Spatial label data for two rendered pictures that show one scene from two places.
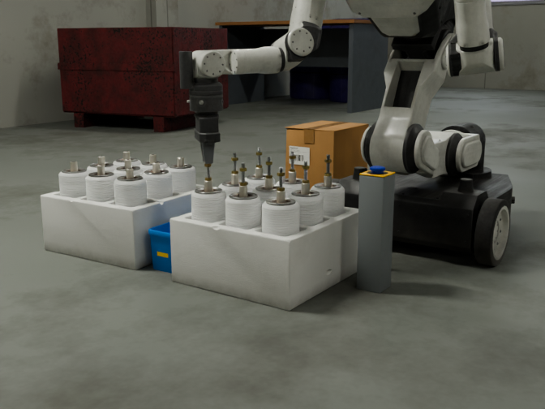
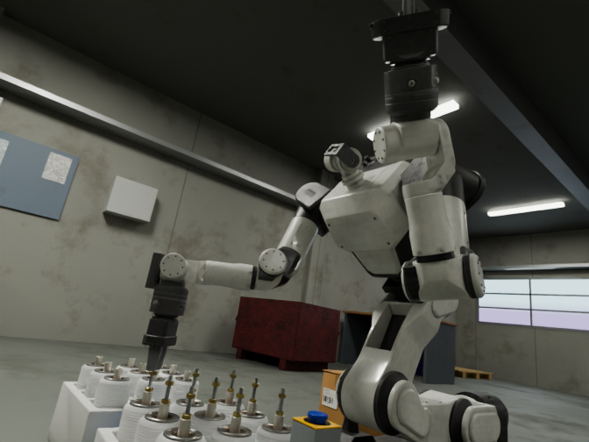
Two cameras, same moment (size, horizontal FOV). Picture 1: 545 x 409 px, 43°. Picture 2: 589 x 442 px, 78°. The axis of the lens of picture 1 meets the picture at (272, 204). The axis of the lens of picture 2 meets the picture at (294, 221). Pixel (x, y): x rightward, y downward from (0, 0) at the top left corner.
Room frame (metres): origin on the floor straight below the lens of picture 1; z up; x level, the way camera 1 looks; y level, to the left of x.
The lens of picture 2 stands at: (0.97, -0.43, 0.49)
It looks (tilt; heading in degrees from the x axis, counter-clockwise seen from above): 16 degrees up; 18
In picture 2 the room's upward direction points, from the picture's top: 8 degrees clockwise
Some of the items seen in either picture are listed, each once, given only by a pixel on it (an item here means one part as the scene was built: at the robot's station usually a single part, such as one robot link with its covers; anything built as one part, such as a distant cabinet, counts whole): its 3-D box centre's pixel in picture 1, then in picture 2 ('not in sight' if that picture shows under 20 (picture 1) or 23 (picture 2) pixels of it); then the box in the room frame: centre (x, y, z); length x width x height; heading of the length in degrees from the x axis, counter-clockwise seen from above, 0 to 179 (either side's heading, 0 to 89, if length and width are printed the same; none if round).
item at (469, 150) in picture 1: (444, 151); (453, 418); (2.33, -0.59, 0.28); 0.21 x 0.20 x 0.13; 146
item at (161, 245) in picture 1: (194, 239); not in sight; (2.01, 0.24, 0.06); 0.30 x 0.11 x 0.12; 147
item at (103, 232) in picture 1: (130, 217); (129, 422); (2.17, 0.46, 0.09); 0.39 x 0.39 x 0.18; 58
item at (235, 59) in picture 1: (216, 62); (189, 270); (1.85, 0.15, 0.59); 0.13 x 0.09 x 0.07; 115
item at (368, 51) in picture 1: (302, 64); (394, 344); (7.14, -0.30, 0.42); 1.59 x 0.81 x 0.84; 56
